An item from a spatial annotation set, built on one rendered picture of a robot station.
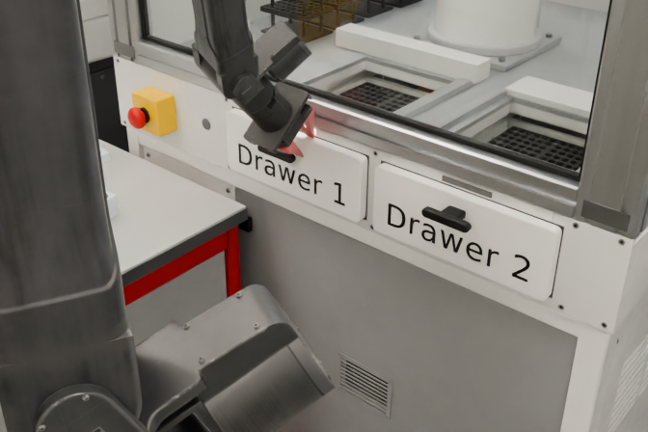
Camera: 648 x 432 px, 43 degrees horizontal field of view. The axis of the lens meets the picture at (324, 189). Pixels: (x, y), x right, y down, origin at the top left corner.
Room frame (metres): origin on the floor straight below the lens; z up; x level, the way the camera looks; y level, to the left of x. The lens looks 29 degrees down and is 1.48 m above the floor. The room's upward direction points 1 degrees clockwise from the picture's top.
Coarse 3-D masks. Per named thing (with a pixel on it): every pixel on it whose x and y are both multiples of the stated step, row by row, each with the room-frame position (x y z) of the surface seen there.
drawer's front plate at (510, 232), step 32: (384, 192) 1.07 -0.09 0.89; (416, 192) 1.03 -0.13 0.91; (448, 192) 1.00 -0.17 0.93; (384, 224) 1.07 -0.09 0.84; (416, 224) 1.03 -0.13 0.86; (480, 224) 0.97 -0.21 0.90; (512, 224) 0.94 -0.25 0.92; (544, 224) 0.92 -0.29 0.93; (448, 256) 0.99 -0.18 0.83; (480, 256) 0.96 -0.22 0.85; (512, 256) 0.93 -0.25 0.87; (544, 256) 0.90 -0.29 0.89; (544, 288) 0.90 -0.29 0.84
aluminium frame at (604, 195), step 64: (128, 0) 1.46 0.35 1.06; (640, 0) 0.88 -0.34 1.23; (192, 64) 1.35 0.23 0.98; (640, 64) 0.87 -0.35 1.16; (320, 128) 1.17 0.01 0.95; (384, 128) 1.09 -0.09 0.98; (640, 128) 0.87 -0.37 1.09; (512, 192) 0.96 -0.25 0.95; (576, 192) 0.90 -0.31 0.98; (640, 192) 0.86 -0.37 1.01
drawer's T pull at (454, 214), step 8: (424, 208) 0.98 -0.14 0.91; (432, 208) 0.98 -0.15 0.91; (448, 208) 0.98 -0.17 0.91; (456, 208) 0.99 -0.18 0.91; (424, 216) 0.98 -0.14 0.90; (432, 216) 0.97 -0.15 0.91; (440, 216) 0.97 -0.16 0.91; (448, 216) 0.96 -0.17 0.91; (456, 216) 0.96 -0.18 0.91; (464, 216) 0.98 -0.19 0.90; (448, 224) 0.96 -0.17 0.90; (456, 224) 0.95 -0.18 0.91; (464, 224) 0.94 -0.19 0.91
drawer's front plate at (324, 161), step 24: (240, 120) 1.26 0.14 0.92; (312, 144) 1.16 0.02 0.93; (240, 168) 1.26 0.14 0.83; (288, 168) 1.19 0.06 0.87; (312, 168) 1.16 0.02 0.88; (336, 168) 1.13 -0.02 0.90; (360, 168) 1.10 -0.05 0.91; (288, 192) 1.19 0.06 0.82; (312, 192) 1.16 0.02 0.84; (336, 192) 1.13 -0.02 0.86; (360, 192) 1.10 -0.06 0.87; (360, 216) 1.10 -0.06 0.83
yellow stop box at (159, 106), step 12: (132, 96) 1.40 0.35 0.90; (144, 96) 1.38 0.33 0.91; (156, 96) 1.38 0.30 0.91; (168, 96) 1.38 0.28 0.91; (144, 108) 1.38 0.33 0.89; (156, 108) 1.36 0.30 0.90; (168, 108) 1.38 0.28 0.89; (156, 120) 1.36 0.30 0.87; (168, 120) 1.38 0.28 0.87; (156, 132) 1.36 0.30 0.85; (168, 132) 1.37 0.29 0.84
